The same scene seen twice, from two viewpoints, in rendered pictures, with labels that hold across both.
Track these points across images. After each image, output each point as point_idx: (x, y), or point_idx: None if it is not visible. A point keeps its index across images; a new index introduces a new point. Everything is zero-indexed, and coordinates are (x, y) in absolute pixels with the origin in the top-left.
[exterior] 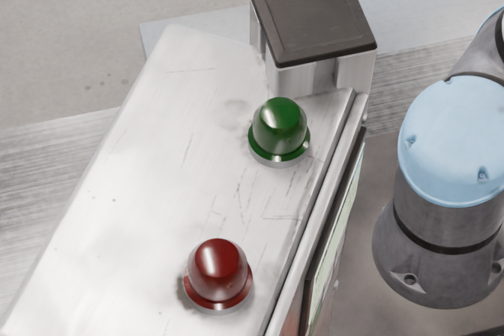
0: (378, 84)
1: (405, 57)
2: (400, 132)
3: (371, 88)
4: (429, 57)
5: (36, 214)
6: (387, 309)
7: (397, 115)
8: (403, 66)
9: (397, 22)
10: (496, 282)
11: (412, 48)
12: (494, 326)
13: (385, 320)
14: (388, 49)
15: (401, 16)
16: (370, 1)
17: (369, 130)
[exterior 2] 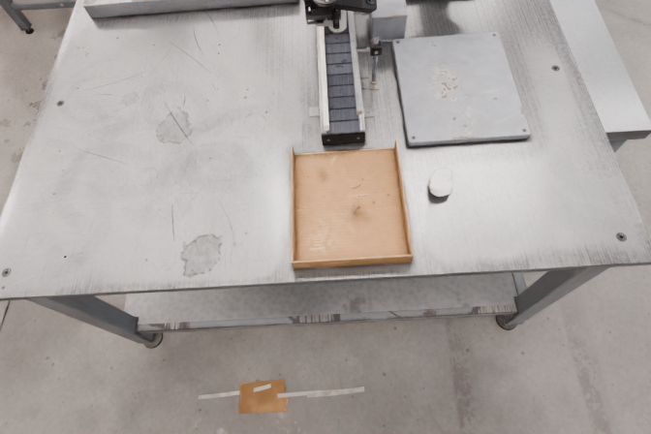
0: None
1: None
2: None
3: None
4: None
5: None
6: None
7: None
8: None
9: None
10: None
11: None
12: None
13: None
14: None
15: None
16: None
17: None
